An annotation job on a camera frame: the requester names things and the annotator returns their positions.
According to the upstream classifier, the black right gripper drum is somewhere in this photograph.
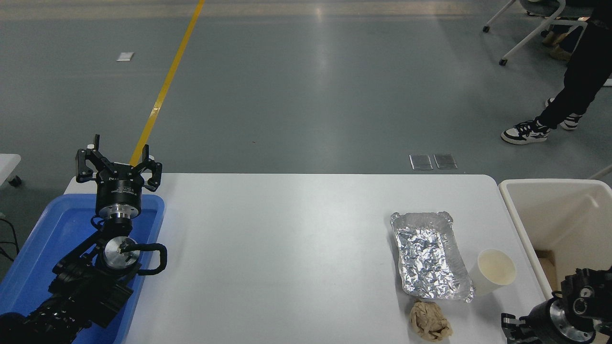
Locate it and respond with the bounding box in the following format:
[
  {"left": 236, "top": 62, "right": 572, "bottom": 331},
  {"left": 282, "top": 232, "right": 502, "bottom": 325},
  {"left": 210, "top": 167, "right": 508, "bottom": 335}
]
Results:
[{"left": 526, "top": 299, "right": 557, "bottom": 344}]

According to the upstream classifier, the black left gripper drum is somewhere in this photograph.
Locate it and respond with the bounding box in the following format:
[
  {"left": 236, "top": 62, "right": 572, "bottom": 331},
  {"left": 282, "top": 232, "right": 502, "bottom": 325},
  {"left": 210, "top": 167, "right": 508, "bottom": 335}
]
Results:
[{"left": 96, "top": 163, "right": 145, "bottom": 211}]

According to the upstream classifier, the white paper cup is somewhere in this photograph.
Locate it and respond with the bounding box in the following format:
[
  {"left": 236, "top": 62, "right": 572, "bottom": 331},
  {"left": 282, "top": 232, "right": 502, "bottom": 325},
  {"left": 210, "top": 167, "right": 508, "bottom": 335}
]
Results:
[{"left": 469, "top": 248, "right": 517, "bottom": 298}]

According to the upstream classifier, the blue plastic tray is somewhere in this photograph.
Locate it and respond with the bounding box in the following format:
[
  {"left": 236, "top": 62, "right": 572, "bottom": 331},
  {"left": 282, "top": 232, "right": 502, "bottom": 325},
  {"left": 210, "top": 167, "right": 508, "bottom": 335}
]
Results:
[{"left": 0, "top": 193, "right": 165, "bottom": 344}]

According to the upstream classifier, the crumpled tan paper ball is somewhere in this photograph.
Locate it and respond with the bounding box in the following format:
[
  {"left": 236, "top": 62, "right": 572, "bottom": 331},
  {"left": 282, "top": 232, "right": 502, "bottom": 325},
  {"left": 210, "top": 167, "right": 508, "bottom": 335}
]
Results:
[{"left": 409, "top": 300, "right": 453, "bottom": 343}]

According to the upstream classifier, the white side table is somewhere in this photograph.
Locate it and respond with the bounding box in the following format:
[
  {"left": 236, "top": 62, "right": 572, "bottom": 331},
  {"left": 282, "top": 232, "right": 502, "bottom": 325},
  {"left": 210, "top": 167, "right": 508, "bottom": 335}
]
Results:
[{"left": 0, "top": 154, "right": 22, "bottom": 184}]

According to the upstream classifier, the crinkled foil tray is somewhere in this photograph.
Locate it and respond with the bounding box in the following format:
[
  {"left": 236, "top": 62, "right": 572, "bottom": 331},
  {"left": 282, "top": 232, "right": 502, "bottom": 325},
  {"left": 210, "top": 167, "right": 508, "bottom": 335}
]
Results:
[{"left": 390, "top": 211, "right": 475, "bottom": 304}]

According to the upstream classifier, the large pale bin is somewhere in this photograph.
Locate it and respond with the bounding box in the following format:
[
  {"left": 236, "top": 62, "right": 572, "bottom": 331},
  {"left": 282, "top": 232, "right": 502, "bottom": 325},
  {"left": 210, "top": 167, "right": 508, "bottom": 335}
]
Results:
[{"left": 499, "top": 179, "right": 612, "bottom": 306}]

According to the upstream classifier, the walking person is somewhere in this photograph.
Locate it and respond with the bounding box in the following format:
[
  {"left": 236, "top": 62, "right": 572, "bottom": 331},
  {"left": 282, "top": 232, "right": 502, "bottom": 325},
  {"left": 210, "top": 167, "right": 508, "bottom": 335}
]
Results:
[{"left": 501, "top": 0, "right": 612, "bottom": 145}]

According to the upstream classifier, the seated person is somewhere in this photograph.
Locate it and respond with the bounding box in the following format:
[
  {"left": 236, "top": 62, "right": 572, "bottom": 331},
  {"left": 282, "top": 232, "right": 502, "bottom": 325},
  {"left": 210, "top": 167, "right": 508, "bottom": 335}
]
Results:
[{"left": 542, "top": 17, "right": 589, "bottom": 61}]

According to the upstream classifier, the black cable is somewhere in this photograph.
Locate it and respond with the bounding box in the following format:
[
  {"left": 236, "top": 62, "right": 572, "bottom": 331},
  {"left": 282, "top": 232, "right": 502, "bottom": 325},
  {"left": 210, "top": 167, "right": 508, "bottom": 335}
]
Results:
[{"left": 0, "top": 215, "right": 20, "bottom": 262}]

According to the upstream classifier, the white frame chair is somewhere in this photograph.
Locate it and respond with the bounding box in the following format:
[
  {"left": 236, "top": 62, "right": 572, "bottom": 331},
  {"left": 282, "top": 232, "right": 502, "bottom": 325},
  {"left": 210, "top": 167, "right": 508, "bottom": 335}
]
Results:
[{"left": 483, "top": 0, "right": 589, "bottom": 66}]

